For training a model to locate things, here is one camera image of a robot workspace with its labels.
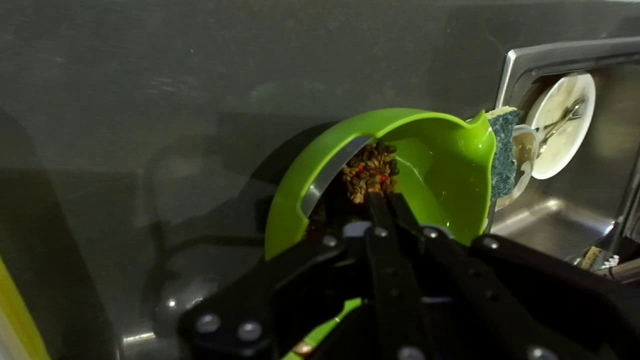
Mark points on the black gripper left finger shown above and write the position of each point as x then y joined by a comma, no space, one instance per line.
302,293

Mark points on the food scraps in bowl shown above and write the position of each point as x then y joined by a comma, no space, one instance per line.
371,171

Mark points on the yellow-green lidded container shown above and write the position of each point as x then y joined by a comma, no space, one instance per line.
18,332

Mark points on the stainless steel sink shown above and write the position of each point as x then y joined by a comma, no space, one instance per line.
590,207

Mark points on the white plate in sink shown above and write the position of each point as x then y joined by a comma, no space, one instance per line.
560,120

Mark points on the yellow green sponge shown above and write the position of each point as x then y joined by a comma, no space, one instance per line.
502,123

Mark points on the green plastic bowl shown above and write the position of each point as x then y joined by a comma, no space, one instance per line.
445,171

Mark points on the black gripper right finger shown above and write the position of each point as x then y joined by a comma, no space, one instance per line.
530,304

